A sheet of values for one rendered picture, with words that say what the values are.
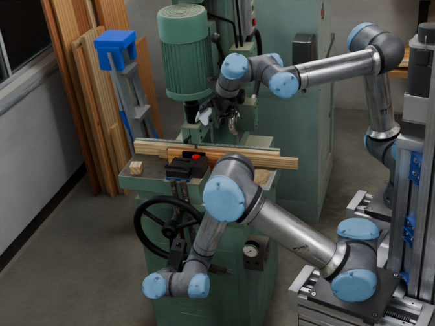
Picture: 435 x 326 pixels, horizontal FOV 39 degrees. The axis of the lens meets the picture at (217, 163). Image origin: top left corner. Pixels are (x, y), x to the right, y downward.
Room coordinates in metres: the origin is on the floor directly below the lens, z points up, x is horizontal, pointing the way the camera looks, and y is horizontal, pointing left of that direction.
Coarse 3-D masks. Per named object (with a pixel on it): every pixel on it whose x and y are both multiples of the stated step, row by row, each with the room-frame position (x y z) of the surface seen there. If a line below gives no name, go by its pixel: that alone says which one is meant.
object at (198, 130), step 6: (186, 126) 2.09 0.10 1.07; (192, 126) 2.08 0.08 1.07; (198, 126) 2.08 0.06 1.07; (204, 126) 2.13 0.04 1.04; (186, 132) 2.08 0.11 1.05; (192, 132) 2.07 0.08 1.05; (198, 132) 2.06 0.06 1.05; (204, 132) 2.12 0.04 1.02; (192, 138) 2.07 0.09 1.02; (198, 138) 2.06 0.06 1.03
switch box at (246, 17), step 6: (234, 0) 2.34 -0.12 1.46; (240, 0) 2.33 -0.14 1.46; (246, 0) 2.32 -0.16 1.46; (234, 6) 2.34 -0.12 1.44; (240, 6) 2.33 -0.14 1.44; (246, 6) 2.32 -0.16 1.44; (234, 12) 2.34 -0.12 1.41; (240, 12) 2.33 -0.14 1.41; (246, 12) 2.33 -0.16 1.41; (234, 18) 2.34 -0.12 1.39; (240, 18) 2.33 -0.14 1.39; (246, 18) 2.33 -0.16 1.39; (252, 18) 2.37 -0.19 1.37; (246, 24) 2.33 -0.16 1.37; (246, 30) 2.33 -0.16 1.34; (252, 30) 2.36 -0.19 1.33
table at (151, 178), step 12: (144, 156) 2.19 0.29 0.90; (156, 156) 2.18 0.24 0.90; (144, 168) 2.09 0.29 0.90; (156, 168) 2.08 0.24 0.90; (264, 168) 2.01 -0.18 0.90; (276, 168) 2.00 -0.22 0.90; (120, 180) 2.05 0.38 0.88; (132, 180) 2.04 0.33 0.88; (144, 180) 2.02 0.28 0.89; (156, 180) 2.00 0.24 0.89; (276, 180) 1.98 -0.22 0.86; (264, 192) 1.87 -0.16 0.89; (168, 204) 1.89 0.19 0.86; (192, 204) 1.86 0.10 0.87
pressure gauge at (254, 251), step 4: (244, 244) 1.84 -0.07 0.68; (248, 244) 1.82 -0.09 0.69; (252, 244) 1.82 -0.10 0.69; (256, 244) 1.83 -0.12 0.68; (244, 248) 1.83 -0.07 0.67; (248, 248) 1.83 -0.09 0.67; (252, 248) 1.82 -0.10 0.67; (256, 248) 1.81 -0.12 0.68; (244, 252) 1.83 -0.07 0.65; (248, 252) 1.83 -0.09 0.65; (252, 252) 1.82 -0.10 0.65; (256, 252) 1.81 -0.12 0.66; (248, 256) 1.82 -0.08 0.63; (252, 256) 1.82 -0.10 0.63
